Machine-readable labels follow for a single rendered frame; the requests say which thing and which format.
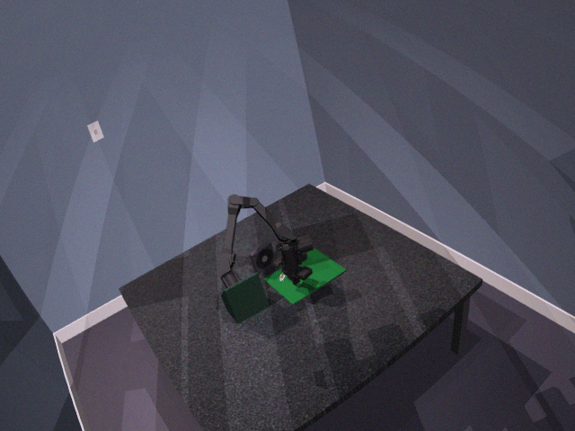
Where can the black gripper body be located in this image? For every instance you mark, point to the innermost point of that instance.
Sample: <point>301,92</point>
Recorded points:
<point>293,265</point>

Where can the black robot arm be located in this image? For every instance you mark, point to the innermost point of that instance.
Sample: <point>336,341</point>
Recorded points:
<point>227,257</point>

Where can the green circuit board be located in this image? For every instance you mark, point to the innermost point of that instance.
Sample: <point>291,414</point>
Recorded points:
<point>324,271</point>

